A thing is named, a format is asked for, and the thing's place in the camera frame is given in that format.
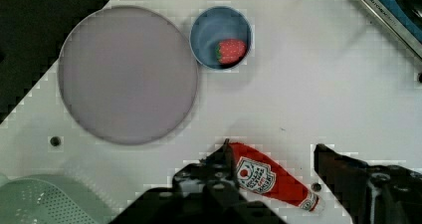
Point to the toy strawberry in bowl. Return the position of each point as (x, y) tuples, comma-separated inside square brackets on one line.
[(230, 51)]

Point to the small blue bowl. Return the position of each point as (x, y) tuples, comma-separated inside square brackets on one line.
[(214, 25)]

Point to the grey round plate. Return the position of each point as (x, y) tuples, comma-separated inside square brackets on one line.
[(127, 75)]

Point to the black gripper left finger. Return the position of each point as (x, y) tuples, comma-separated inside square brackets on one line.
[(206, 192)]

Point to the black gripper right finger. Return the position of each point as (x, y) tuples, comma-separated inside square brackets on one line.
[(371, 194)]

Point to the green perforated colander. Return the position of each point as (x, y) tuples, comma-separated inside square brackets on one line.
[(50, 199)]

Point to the red ketchup bottle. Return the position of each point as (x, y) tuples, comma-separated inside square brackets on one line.
[(260, 174)]

